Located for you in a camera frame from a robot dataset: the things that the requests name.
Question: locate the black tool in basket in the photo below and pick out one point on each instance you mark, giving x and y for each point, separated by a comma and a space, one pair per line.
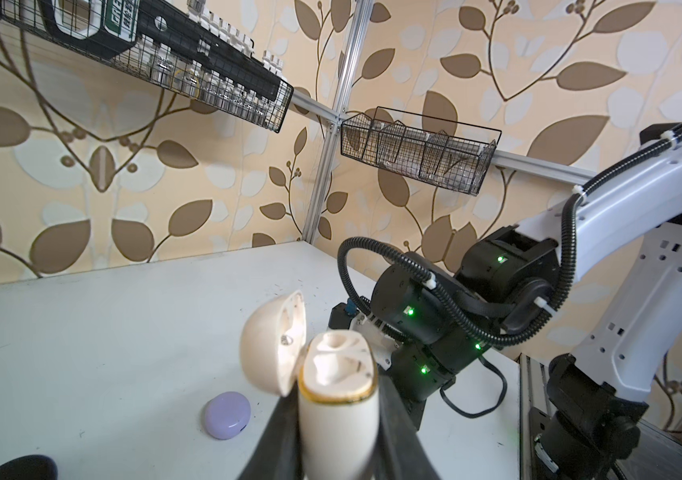
107, 29

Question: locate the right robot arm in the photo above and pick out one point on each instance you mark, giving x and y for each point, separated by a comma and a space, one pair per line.
511, 284

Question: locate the wall wire basket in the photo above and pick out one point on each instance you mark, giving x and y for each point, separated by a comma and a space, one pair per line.
156, 64
438, 151

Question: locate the beige earbud case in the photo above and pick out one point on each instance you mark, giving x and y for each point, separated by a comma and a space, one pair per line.
336, 378

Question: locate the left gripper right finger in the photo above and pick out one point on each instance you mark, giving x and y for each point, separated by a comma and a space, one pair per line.
398, 453

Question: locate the black round earbud case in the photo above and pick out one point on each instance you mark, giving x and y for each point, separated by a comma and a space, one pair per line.
29, 467

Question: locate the right wall wire basket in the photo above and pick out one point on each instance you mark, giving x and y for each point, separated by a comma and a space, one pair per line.
438, 151

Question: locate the back wall wire basket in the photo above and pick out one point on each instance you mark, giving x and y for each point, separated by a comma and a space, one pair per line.
156, 64

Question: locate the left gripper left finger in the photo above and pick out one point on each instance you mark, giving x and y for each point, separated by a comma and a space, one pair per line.
278, 453

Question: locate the purple round earbud case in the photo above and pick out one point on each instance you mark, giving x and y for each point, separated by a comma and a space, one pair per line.
226, 415

